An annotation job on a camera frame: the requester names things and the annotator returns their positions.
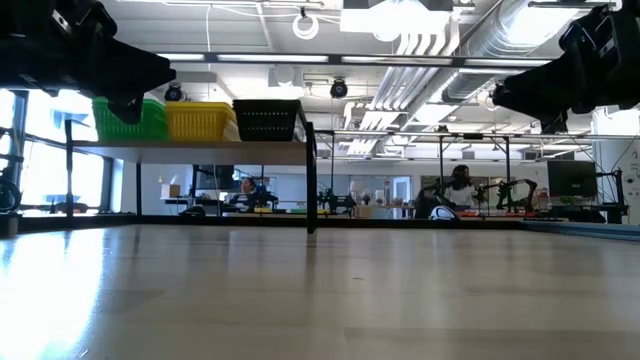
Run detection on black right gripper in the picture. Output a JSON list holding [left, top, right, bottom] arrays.
[[499, 49, 581, 135]]

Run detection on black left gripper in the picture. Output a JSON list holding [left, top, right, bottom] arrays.
[[74, 34, 177, 126]]

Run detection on wooden shelf with black posts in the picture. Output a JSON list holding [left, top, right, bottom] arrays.
[[63, 118, 319, 236]]

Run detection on black monitor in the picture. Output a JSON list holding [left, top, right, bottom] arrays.
[[546, 159, 599, 200]]

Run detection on black track spotlights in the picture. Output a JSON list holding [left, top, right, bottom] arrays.
[[488, 79, 509, 105]]

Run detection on white LED light bar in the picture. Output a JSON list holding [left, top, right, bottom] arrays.
[[463, 58, 551, 69], [155, 52, 207, 63], [341, 55, 455, 66], [215, 53, 330, 64]]

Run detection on blue mat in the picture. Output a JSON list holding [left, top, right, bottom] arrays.
[[521, 218, 640, 243]]

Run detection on black bicycle wheel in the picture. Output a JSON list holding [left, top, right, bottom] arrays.
[[0, 152, 26, 215]]

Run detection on black and white ball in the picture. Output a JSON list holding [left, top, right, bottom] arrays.
[[428, 204, 460, 222]]

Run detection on white ceiling pipes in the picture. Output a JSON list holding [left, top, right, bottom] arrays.
[[344, 32, 461, 157]]

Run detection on white ceiling light fixture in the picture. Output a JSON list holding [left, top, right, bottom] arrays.
[[339, 0, 455, 37]]

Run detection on black hanging camera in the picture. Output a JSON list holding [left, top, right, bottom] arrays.
[[163, 82, 184, 104], [329, 78, 350, 100]]

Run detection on silver ribbed ventilation duct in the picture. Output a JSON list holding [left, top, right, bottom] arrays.
[[439, 0, 566, 105]]

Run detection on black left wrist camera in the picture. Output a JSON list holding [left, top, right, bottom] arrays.
[[47, 0, 119, 44]]

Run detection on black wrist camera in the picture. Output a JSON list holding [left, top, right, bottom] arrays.
[[558, 4, 624, 59], [47, 0, 119, 44]]

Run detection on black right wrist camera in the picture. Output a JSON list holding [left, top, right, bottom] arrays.
[[558, 4, 624, 59]]

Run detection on white cable ring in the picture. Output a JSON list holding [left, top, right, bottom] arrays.
[[291, 13, 321, 42]]

